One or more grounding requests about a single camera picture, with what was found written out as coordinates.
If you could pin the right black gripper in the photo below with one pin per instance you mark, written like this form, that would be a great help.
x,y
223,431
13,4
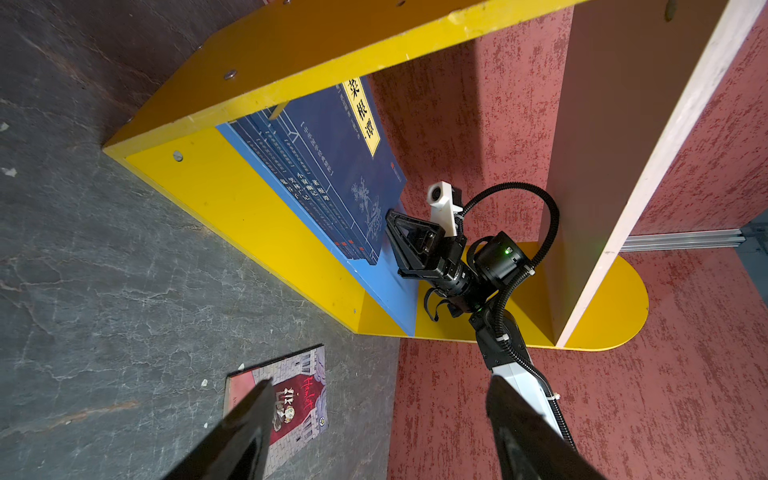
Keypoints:
x,y
422,250

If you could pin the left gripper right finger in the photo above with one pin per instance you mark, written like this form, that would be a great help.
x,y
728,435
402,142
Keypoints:
x,y
527,446

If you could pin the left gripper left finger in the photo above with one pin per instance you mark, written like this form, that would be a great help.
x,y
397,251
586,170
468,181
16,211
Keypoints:
x,y
237,448

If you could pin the red pink picture book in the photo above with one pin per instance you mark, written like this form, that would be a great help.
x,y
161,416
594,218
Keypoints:
x,y
300,407

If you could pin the blue book yellow label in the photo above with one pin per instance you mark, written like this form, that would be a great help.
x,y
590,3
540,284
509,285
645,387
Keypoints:
x,y
274,148

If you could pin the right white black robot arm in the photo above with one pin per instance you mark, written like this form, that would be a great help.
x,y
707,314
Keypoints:
x,y
481,287

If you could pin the yellow pink blue bookshelf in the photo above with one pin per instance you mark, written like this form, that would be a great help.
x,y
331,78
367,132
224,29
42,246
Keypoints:
x,y
594,99

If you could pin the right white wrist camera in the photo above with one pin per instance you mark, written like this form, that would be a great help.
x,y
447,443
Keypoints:
x,y
446,203

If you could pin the right corner aluminium post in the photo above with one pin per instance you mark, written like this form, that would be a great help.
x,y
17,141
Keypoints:
x,y
712,239

